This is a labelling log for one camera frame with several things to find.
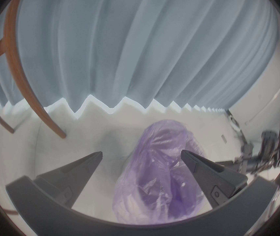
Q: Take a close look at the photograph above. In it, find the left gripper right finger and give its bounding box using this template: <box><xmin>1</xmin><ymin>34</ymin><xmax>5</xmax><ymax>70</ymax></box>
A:
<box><xmin>181</xmin><ymin>149</ymin><xmax>249</xmax><ymax>208</ymax></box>

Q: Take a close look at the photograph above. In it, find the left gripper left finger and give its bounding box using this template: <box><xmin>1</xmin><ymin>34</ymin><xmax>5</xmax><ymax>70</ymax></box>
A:
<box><xmin>35</xmin><ymin>151</ymin><xmax>103</xmax><ymax>207</ymax></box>

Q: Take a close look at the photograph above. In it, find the purple plastic bag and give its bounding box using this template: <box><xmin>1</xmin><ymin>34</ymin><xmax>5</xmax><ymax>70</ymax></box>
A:
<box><xmin>112</xmin><ymin>119</ymin><xmax>205</xmax><ymax>225</ymax></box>

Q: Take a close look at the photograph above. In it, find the white chair with wooden legs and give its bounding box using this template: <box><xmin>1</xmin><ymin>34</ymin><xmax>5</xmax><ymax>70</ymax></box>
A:
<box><xmin>0</xmin><ymin>0</ymin><xmax>67</xmax><ymax>216</ymax></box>

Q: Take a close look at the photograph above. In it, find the pale blue curtain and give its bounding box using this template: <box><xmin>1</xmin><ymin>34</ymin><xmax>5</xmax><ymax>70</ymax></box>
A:
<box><xmin>0</xmin><ymin>0</ymin><xmax>279</xmax><ymax>120</ymax></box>

